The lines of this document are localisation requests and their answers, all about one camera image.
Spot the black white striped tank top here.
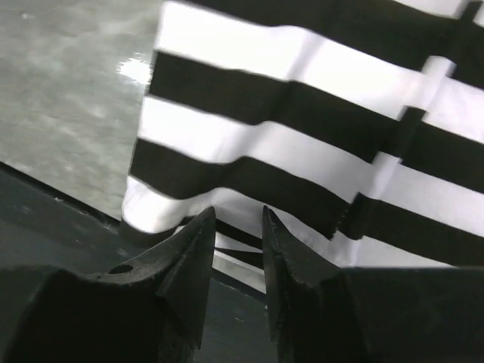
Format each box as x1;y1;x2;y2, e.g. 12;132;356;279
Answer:
120;1;483;268

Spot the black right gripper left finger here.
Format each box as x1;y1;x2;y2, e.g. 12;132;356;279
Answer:
107;207;216;362

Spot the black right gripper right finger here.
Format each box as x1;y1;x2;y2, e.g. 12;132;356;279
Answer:
262;207;363;362

